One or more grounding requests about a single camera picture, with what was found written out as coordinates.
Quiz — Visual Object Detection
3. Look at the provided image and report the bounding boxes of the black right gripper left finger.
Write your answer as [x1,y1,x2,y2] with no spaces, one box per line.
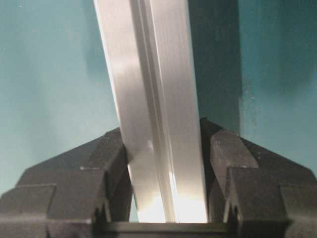
[0,128,132,238]

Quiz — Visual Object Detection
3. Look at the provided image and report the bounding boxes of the silver aluminium rail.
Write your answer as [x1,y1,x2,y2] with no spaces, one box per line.
[94,0,208,223]

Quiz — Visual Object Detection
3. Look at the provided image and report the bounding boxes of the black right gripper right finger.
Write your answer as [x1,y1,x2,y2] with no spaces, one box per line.
[200,118,317,238]

